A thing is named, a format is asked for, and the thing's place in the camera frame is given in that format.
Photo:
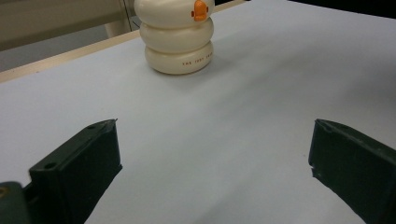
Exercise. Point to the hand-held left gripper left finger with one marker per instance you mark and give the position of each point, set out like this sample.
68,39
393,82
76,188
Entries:
77,165

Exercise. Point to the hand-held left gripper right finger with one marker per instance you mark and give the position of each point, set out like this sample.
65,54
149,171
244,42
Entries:
358,168

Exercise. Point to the cream ringed duck cup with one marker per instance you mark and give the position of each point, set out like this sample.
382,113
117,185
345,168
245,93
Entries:
176,40

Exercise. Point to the white table mat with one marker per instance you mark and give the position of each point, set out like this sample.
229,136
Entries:
202,140

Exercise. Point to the black curtain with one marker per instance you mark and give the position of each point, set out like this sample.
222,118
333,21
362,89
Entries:
342,4

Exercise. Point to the beige wooden desk frame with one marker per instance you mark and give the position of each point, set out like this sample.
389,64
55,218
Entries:
46,18

